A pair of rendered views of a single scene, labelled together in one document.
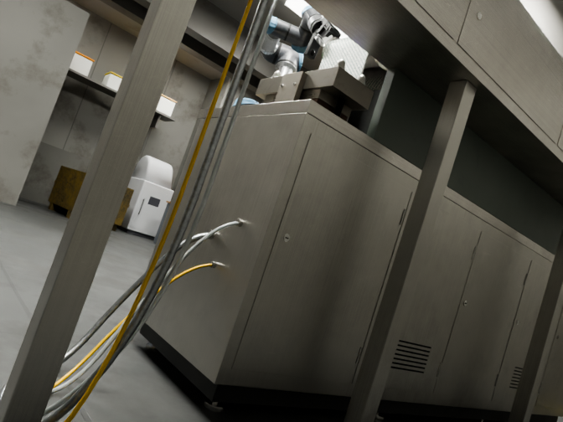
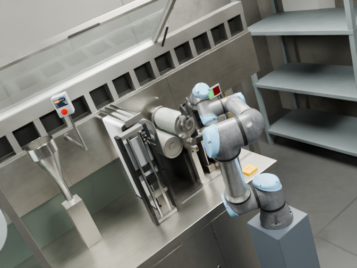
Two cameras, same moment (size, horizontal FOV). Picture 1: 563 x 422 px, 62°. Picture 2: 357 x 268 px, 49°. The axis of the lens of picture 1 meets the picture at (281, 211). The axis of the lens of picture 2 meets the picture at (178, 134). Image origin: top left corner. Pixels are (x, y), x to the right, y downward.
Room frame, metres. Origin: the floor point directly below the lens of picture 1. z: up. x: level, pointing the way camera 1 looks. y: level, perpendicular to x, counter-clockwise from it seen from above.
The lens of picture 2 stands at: (3.71, 0.33, 2.15)
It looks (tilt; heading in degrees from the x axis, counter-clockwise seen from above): 25 degrees down; 191
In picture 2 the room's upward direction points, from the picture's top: 21 degrees counter-clockwise
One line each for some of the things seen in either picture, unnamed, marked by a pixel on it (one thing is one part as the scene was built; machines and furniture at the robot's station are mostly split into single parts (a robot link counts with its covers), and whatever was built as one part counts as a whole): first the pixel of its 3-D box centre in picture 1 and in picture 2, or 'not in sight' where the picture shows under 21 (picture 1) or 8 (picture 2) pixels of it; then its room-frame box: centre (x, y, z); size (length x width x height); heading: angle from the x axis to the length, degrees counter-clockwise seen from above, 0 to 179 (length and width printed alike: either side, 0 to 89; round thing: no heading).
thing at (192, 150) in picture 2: not in sight; (195, 159); (1.78, -0.01, 1.05); 0.06 x 0.05 x 0.31; 37
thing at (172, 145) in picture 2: not in sight; (161, 142); (1.70, -0.18, 1.18); 0.26 x 0.12 x 0.12; 37
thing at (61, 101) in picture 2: not in sight; (62, 105); (2.04, -0.47, 1.66); 0.07 x 0.07 x 0.10; 12
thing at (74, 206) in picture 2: not in sight; (70, 199); (2.08, -0.65, 1.19); 0.14 x 0.14 x 0.57
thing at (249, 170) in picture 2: not in sight; (249, 170); (1.81, 0.26, 0.91); 0.07 x 0.07 x 0.02; 37
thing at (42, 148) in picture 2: not in sight; (41, 148); (2.08, -0.65, 1.50); 0.14 x 0.14 x 0.06
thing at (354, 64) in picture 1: (336, 79); (189, 135); (1.59, -0.04, 1.11); 0.23 x 0.01 x 0.18; 37
